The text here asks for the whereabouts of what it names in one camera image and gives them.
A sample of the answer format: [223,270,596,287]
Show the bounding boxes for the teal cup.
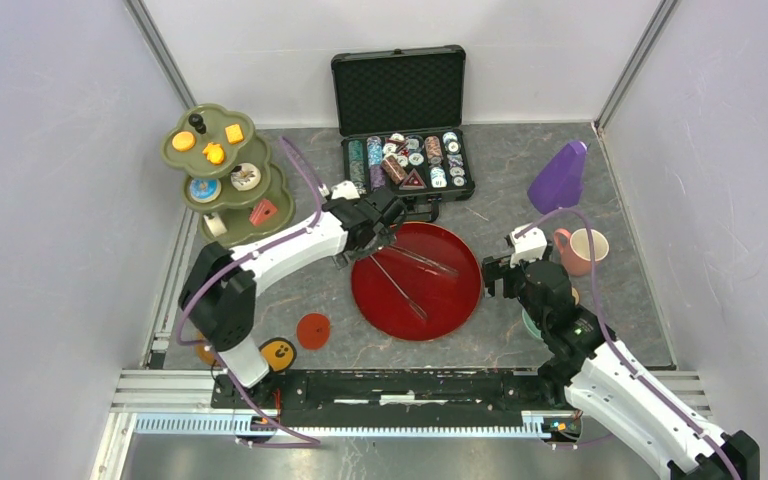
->
[522,309,542,340]

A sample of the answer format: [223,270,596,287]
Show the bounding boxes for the metal tongs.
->
[334,241,460,323]

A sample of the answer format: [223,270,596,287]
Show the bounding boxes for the pink mug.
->
[553,228,610,277]

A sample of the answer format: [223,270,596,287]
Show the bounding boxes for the pink triangular cake slice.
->
[249,198,279,227]

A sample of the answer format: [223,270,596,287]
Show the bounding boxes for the red round coaster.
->
[296,313,331,350]

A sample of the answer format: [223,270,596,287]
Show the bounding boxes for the white chocolate donut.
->
[230,163,262,192]

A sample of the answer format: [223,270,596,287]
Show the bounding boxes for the green three-tier dessert stand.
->
[160,103,296,248]

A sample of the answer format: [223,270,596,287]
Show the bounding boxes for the white roll cake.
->
[202,213,228,238]

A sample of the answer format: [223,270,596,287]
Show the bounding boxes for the yellow rectangular biscuit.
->
[224,123,245,145]

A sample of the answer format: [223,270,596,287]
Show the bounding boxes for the orange face coaster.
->
[259,337,297,373]

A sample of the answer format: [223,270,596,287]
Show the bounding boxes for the blue donut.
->
[186,178,222,204]

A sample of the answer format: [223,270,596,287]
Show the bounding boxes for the orange fish cookie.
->
[202,142,226,165]

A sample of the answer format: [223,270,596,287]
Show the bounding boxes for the orange round cookie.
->
[171,130,197,152]

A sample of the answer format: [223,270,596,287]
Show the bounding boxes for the brown wooden coaster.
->
[194,343,218,367]

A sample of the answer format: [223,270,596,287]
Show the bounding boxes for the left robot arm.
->
[179,189,407,408]

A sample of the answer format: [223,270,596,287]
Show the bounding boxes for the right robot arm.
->
[482,257,760,479]

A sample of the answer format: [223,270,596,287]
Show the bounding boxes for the red round tray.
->
[350,222,483,341]

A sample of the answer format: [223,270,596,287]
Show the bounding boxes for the purple pitcher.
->
[527,140,588,214]

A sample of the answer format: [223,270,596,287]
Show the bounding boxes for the black poker chip case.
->
[330,45,476,223]

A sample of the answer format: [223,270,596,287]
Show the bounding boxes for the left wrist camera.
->
[329,180,362,200]

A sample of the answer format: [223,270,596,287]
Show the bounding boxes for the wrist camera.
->
[507,224,550,268]
[329,180,362,200]

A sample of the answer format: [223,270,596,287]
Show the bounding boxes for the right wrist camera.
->
[507,224,550,268]

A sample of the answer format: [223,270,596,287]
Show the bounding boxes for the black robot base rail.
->
[114,369,583,448]

